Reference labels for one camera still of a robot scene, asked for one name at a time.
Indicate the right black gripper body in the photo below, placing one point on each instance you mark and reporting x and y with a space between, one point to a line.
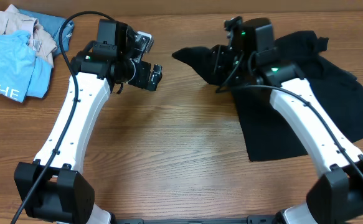
216 58

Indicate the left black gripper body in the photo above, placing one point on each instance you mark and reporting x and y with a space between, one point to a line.
136 74

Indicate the black t-shirt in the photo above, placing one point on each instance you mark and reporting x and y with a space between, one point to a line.
267 135

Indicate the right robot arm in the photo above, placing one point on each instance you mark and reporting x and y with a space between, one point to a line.
253 62

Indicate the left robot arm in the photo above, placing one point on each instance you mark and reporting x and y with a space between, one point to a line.
52 187

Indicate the dark blue folded garment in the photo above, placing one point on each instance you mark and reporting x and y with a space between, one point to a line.
52 25

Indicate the light blue printed t-shirt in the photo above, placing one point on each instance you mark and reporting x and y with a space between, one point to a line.
22 72

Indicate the beige folded shirt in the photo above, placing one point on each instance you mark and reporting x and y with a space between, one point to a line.
40 40

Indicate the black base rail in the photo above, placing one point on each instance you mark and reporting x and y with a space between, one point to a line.
196 221

